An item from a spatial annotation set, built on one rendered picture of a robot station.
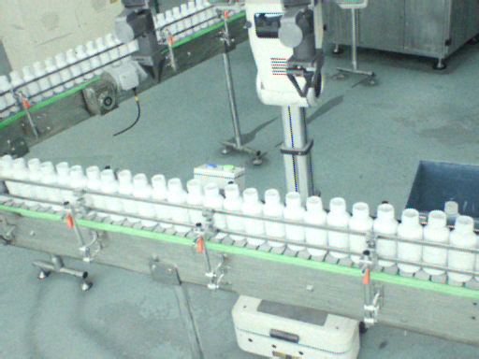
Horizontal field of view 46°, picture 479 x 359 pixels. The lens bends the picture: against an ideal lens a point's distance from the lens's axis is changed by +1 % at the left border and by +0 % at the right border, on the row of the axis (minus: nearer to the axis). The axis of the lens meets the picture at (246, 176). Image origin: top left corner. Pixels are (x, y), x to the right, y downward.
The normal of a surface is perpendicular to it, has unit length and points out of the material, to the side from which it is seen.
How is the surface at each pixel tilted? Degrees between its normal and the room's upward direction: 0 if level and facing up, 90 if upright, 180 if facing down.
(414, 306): 90
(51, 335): 0
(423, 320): 90
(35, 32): 90
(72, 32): 90
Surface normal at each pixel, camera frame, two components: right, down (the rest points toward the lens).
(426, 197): -0.40, 0.53
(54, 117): 0.74, 0.27
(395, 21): -0.66, 0.48
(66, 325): -0.13, -0.84
